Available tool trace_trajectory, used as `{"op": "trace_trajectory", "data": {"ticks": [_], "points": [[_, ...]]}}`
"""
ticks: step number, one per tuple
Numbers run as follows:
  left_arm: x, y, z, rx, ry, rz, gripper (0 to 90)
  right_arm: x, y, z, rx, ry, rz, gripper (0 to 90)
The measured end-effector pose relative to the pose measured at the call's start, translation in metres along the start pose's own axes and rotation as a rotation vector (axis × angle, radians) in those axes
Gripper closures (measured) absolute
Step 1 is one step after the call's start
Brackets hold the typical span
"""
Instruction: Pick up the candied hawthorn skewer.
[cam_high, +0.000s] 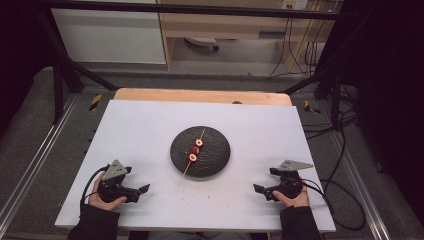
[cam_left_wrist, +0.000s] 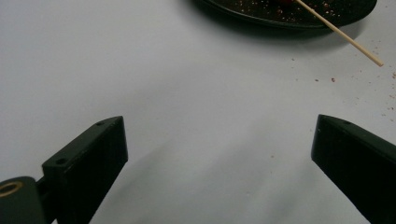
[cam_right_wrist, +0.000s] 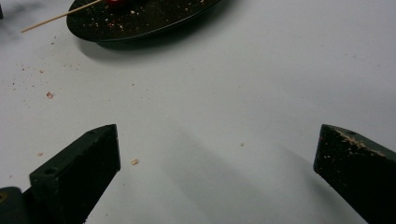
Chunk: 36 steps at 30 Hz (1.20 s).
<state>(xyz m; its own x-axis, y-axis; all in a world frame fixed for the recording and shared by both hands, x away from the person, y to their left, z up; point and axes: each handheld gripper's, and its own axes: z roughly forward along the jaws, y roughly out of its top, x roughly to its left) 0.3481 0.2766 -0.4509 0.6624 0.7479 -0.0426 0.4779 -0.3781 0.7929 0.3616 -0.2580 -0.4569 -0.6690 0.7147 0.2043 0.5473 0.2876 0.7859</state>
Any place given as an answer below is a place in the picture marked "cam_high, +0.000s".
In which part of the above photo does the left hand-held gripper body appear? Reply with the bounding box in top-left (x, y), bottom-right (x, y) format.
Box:
top-left (97, 159), bottom-right (142, 204)

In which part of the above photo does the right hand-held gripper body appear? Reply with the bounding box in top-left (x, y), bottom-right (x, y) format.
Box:
top-left (269, 159), bottom-right (315, 201)

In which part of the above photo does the thin wooden skewer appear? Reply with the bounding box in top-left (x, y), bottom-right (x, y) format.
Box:
top-left (177, 128), bottom-right (207, 188)

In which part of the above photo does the black round plate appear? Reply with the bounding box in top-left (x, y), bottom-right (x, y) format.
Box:
top-left (169, 125), bottom-right (232, 182)

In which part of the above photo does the person's right hand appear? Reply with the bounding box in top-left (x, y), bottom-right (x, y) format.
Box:
top-left (272, 185), bottom-right (311, 209)

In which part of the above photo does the person's left hand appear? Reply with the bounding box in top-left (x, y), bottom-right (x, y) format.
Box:
top-left (87, 171), bottom-right (128, 212)

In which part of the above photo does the white board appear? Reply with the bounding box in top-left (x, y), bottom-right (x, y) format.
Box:
top-left (54, 99), bottom-right (337, 233)

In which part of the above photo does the yellow black tape strip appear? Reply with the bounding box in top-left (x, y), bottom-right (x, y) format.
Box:
top-left (88, 93), bottom-right (104, 112)
top-left (303, 99), bottom-right (322, 115)

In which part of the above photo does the wooden table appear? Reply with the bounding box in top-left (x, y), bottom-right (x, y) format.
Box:
top-left (113, 87), bottom-right (293, 107)

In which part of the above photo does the black curtain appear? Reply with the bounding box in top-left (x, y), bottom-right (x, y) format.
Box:
top-left (319, 0), bottom-right (424, 218)
top-left (0, 0), bottom-right (56, 134)

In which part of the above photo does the white cabinet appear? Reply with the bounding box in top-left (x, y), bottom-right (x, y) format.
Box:
top-left (50, 0), bottom-right (167, 65)

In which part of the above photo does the light wooden desk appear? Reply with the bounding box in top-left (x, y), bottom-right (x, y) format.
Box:
top-left (156, 0), bottom-right (339, 73)

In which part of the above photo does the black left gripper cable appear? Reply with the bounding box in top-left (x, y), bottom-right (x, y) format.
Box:
top-left (79, 164), bottom-right (111, 218)

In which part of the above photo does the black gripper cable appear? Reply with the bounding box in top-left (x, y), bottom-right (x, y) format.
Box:
top-left (299, 178), bottom-right (367, 232)
top-left (79, 164), bottom-right (111, 218)

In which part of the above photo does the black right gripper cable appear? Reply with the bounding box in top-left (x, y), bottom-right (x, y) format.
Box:
top-left (299, 178), bottom-right (367, 232)

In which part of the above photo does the aluminium rail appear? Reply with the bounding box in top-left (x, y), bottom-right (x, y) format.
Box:
top-left (328, 129), bottom-right (392, 240)
top-left (0, 94), bottom-right (80, 231)

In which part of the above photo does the bundle of hanging black cables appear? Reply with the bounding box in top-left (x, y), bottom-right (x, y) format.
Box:
top-left (267, 9), bottom-right (334, 80)

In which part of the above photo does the white wall socket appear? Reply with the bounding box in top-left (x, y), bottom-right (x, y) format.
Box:
top-left (280, 0), bottom-right (310, 11)

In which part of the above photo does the black metal frame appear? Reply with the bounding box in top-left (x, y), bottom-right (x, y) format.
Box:
top-left (31, 0), bottom-right (359, 126)

